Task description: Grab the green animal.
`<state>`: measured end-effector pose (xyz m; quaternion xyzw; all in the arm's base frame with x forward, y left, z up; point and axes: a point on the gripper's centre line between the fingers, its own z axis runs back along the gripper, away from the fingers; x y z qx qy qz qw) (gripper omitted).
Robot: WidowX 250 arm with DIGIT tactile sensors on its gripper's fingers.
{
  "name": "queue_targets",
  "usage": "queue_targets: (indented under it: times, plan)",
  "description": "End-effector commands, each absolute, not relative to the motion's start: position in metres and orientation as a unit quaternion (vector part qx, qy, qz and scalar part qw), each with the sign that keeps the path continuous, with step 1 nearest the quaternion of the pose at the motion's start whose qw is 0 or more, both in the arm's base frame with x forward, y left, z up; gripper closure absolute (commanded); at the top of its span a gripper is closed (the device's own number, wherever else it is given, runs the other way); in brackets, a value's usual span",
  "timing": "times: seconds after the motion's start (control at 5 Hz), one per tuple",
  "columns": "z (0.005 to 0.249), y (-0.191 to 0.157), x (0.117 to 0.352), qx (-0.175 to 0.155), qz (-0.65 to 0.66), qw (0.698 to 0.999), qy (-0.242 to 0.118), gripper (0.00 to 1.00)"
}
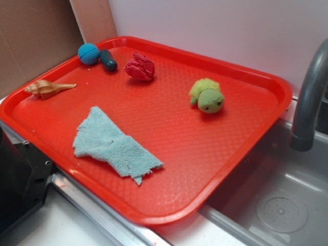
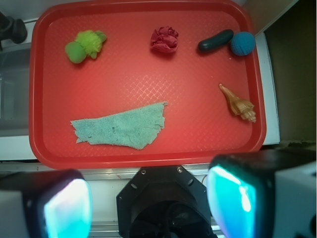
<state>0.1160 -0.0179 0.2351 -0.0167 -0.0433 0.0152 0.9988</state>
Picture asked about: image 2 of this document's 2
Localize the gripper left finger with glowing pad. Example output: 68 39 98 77
0 170 93 238

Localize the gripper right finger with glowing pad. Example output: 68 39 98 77
206 148 317 238

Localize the green fuzzy stuffed animal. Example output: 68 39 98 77
64 30 107 64

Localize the golden brown conch shell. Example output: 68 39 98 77
219 84 257 123

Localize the light green rag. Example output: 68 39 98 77
70 102 168 150

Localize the red plastic tray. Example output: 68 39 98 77
29 0 266 169

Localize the blue knitted ball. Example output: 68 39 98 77
230 32 256 56

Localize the dark green toy cucumber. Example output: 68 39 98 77
198 29 234 53

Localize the black knob at left edge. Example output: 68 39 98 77
0 12 28 52

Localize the crumpled dark red cloth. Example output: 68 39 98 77
150 26 179 54

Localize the black octagonal mount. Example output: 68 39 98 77
116 166 217 238

